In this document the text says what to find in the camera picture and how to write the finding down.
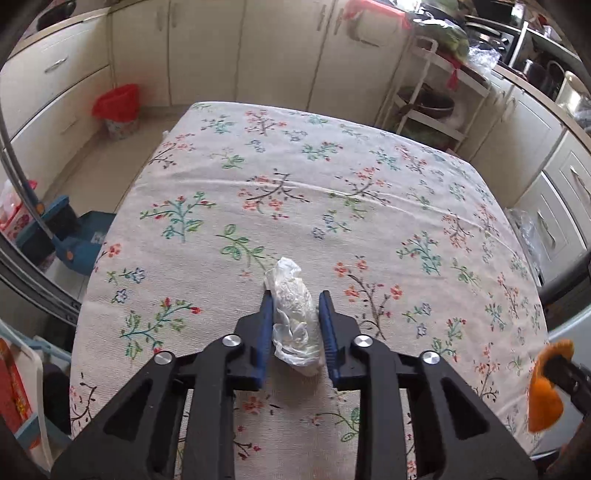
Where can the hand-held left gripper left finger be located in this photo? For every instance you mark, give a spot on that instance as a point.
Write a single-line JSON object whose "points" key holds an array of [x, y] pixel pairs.
{"points": [[265, 332]]}

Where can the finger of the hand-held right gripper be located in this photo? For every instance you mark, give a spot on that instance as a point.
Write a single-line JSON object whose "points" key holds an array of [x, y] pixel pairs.
{"points": [[568, 376]]}

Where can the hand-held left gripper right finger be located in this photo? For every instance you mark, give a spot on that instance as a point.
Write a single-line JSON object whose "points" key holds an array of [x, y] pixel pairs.
{"points": [[327, 332]]}

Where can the large orange peel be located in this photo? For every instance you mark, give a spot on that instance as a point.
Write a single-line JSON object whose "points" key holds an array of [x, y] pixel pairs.
{"points": [[542, 399]]}

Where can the white plastic bag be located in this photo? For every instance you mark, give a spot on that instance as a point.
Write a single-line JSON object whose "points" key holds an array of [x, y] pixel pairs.
{"points": [[293, 300]]}

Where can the floral tablecloth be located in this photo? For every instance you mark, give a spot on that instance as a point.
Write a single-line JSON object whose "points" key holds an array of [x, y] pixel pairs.
{"points": [[323, 184]]}

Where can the clear plastic bag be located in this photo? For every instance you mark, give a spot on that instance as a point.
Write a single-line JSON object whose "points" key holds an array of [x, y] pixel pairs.
{"points": [[526, 230], [485, 56]]}

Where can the blue dustpan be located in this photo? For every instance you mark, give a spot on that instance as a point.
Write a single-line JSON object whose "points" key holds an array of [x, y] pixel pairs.
{"points": [[87, 242]]}

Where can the metal bowl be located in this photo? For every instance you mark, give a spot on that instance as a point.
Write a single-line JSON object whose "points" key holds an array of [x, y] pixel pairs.
{"points": [[429, 104]]}

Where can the white kitchen cabinets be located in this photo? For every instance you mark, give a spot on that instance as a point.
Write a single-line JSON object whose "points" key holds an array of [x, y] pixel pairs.
{"points": [[521, 129], [258, 50]]}

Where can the patterned bin with red liner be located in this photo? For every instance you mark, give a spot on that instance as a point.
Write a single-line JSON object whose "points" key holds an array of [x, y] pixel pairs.
{"points": [[115, 101]]}

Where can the red white printed bag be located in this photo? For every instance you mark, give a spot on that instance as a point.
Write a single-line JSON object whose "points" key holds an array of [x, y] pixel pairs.
{"points": [[11, 210]]}

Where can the white trolley rack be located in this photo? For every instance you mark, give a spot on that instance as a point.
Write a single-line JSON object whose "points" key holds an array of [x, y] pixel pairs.
{"points": [[471, 83]]}

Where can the white jug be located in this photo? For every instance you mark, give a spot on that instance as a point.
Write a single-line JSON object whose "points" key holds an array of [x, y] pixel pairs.
{"points": [[572, 87]]}

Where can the white hanging bin red liner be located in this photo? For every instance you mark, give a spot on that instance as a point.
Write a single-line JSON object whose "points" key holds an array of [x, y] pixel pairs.
{"points": [[374, 30]]}

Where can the black pot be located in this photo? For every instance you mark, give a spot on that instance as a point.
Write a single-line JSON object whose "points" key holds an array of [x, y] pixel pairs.
{"points": [[535, 71]]}

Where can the green vegetables in bag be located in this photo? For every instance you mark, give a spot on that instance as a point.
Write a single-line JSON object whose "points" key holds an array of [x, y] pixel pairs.
{"points": [[455, 39]]}

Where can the black kitchen appliance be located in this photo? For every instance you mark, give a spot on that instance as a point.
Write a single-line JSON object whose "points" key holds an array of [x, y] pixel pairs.
{"points": [[494, 32]]}

